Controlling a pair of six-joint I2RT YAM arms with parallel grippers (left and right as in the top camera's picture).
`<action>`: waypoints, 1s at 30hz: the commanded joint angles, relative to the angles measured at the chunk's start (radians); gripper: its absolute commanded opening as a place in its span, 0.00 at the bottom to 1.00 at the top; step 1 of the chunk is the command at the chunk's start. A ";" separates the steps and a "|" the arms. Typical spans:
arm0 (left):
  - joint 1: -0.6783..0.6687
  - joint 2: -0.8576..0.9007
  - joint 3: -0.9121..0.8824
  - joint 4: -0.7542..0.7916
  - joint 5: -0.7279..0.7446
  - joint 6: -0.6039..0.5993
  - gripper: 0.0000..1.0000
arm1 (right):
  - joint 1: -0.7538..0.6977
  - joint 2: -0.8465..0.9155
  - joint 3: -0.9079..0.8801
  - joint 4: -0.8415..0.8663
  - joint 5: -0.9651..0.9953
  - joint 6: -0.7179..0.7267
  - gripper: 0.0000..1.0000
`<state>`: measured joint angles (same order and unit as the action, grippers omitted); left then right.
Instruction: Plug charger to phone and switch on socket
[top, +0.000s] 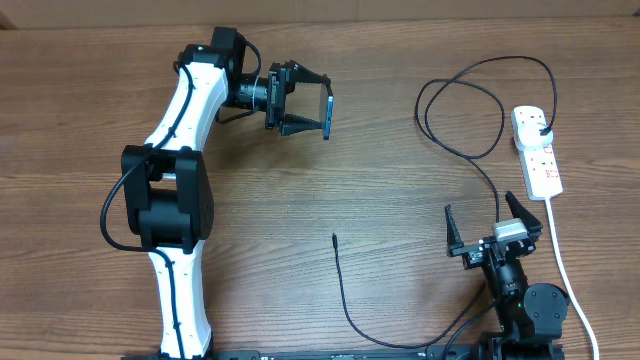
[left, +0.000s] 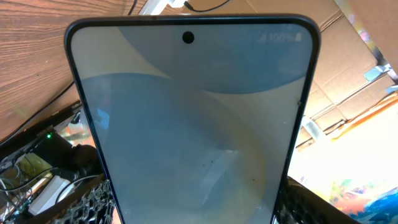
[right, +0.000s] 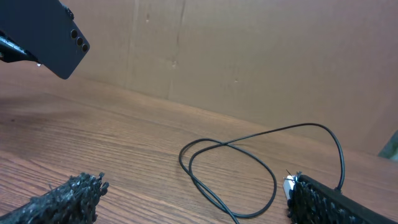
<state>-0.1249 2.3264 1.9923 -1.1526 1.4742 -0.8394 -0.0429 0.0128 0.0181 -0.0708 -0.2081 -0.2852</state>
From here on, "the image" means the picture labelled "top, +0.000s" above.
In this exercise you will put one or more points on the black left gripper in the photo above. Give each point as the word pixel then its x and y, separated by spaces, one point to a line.
pixel 277 96

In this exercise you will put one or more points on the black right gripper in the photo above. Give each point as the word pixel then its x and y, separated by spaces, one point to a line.
pixel 472 254

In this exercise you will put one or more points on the blue Galaxy smartphone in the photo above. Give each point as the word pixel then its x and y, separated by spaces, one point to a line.
pixel 326 110

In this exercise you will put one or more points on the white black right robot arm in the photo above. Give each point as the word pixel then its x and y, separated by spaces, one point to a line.
pixel 530 315

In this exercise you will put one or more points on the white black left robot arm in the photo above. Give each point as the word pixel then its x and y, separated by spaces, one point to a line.
pixel 168 197

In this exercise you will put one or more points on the white charger plug adapter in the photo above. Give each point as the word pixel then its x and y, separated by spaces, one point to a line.
pixel 532 136

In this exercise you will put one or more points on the white power strip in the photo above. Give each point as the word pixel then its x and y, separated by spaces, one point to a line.
pixel 539 166

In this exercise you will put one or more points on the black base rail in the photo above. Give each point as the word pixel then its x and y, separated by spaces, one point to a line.
pixel 340 355

